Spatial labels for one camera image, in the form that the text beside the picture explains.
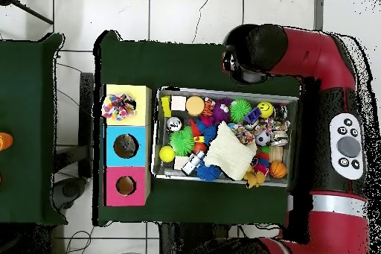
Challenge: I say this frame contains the cream knitted cloth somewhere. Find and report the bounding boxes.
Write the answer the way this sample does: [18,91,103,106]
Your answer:
[203,121,258,182]

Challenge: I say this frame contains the blue fuzzy toy with eyes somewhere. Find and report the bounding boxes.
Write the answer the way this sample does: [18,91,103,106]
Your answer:
[195,162,223,183]

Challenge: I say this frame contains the polka dot cloth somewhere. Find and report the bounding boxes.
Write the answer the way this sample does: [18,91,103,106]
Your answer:
[100,92,138,122]

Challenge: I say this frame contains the brown plush toy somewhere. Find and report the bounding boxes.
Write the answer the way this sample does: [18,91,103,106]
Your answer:
[243,169,268,189]

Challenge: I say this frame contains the clear mesh bin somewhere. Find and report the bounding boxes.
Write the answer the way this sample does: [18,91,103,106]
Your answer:
[152,89,301,188]

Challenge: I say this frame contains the wooden box with three holes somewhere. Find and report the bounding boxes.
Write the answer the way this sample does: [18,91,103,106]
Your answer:
[103,83,153,207]

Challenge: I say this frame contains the green spiky ball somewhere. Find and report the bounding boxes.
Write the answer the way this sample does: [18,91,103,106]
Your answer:
[169,127,196,156]
[229,98,253,124]

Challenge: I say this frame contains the purple spiky ball with eyes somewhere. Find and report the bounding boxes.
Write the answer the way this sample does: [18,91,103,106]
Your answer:
[212,98,232,125]

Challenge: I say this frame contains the plain yellow ball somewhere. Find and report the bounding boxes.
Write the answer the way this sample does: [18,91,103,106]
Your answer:
[159,145,176,163]

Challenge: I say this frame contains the yellow smiley ball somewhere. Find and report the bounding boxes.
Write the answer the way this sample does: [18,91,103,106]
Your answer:
[257,101,275,118]

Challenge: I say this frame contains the small orange basketball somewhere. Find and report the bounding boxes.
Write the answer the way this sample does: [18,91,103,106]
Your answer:
[269,160,288,180]

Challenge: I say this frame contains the green cloth side table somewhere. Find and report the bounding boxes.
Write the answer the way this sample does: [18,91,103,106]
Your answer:
[0,33,65,225]

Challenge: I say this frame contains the small orange object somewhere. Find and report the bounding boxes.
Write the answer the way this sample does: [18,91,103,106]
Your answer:
[0,133,14,152]

